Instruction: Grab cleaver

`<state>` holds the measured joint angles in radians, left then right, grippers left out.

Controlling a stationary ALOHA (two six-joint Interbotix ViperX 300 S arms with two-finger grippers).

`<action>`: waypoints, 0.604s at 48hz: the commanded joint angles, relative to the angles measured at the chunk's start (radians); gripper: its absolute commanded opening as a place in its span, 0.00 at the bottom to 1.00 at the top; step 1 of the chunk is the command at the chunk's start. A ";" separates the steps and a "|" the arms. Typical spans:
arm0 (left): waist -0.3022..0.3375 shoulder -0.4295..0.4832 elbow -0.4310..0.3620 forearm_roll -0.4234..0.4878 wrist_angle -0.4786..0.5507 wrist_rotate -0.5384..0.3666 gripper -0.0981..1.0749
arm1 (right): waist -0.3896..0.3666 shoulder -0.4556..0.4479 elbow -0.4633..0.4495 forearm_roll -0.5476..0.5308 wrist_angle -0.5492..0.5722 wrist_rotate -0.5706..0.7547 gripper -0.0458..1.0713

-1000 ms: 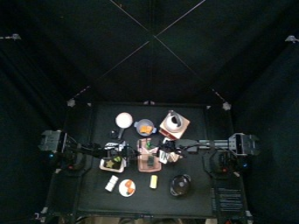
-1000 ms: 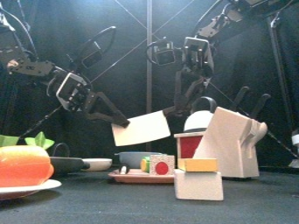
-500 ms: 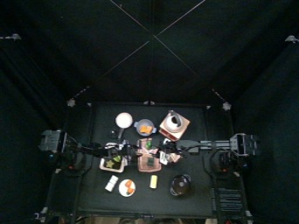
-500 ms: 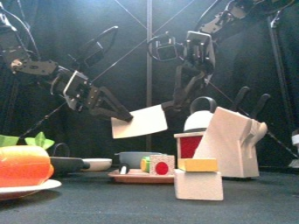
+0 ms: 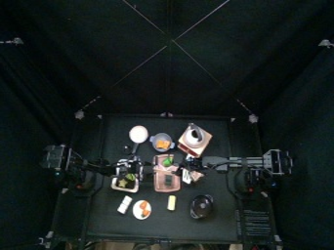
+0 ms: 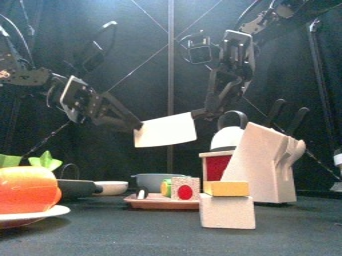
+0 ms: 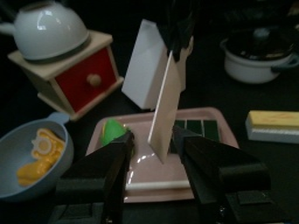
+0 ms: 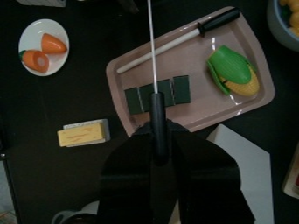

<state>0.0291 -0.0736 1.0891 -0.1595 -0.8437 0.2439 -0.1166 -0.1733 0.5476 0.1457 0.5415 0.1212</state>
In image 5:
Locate orange food on plate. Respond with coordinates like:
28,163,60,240
137,200,152,219

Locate white round plate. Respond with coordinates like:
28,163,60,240
132,199,152,221

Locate black toy pot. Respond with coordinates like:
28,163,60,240
189,193,215,220

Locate pink rectangular tray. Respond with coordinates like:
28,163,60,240
152,154,181,193

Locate beige toy piece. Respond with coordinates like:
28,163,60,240
191,171,205,183

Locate white rectangular tray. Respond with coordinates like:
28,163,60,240
109,174,140,193

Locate dark green toy piece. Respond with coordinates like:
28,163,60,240
161,175,175,189

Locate yellow block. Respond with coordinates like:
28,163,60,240
167,194,177,212

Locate white card dark marks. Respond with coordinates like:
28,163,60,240
180,169,193,186

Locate white ladle grey handle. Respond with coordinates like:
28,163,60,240
128,125,149,155

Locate white toy kettle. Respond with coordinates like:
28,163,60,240
183,123,205,147

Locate grey blue bowl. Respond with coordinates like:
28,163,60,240
148,132,176,153

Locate white ribbed block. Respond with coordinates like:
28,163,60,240
116,194,134,215

